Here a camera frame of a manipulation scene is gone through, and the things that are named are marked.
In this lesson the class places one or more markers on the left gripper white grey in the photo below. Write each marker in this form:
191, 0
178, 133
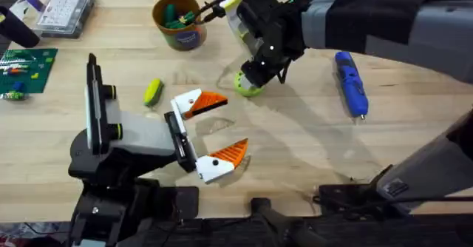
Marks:
144, 134

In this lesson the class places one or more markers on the clear plastic parts box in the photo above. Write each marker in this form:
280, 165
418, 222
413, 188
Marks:
64, 12

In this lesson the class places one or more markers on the green yellow toy vegetable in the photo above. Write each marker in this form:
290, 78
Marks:
153, 92

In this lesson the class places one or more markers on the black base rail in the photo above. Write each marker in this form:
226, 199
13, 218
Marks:
332, 232

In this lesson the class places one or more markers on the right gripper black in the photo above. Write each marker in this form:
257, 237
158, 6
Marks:
277, 32

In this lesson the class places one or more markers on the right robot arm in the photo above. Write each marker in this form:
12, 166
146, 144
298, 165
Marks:
443, 29

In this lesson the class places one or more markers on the brown tub with green toys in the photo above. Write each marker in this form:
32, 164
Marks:
181, 36

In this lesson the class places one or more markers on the blue electric screwdriver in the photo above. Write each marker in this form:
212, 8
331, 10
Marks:
351, 84

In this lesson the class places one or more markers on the dark cylinder tool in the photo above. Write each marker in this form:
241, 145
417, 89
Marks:
16, 29

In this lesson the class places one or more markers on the green board with toy blocks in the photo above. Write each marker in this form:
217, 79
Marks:
26, 69

